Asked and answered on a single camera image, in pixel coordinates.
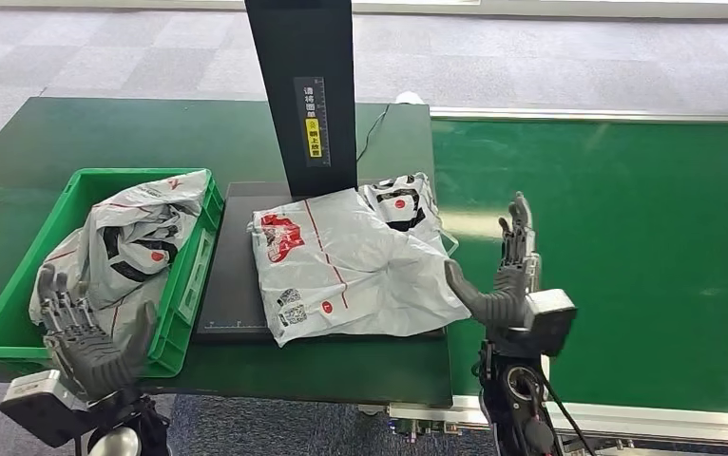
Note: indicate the yellow and black label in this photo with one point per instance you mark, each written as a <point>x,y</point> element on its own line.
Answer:
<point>315,135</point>

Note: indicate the black inbound scanner machine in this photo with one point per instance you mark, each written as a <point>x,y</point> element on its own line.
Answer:
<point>307,63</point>

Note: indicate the crumpled grey polybag package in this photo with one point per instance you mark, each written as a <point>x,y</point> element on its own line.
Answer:
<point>131,239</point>

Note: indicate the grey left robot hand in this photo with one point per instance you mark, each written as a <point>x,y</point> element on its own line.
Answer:
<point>93,359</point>

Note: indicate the green conveyor belt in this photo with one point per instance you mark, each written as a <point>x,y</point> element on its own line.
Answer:
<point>653,189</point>

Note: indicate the flat grey polybag package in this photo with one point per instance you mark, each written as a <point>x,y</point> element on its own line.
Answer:
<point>128,311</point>

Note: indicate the dark green table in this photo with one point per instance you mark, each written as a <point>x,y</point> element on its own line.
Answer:
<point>150,132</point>

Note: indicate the aluminium conveyor rail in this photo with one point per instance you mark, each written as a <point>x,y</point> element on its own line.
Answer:
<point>653,418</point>
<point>590,116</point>

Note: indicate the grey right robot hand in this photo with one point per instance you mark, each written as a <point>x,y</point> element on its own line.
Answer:
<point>509,302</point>

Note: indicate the white polybag with red print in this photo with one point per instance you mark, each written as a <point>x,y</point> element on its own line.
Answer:
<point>351,277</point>

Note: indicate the white table foot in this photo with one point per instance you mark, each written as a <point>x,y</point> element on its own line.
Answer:
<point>370,410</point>

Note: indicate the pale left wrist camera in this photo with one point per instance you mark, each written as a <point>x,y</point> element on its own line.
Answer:
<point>43,403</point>

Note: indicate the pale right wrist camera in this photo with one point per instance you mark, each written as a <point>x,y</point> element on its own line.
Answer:
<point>550,321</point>

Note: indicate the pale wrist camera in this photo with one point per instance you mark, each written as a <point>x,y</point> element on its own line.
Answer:
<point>43,403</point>
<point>550,321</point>

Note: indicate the green plastic crate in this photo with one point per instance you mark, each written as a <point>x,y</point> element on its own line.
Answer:
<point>178,302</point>

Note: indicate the small white round object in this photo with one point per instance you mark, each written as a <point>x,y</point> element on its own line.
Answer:
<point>409,97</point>

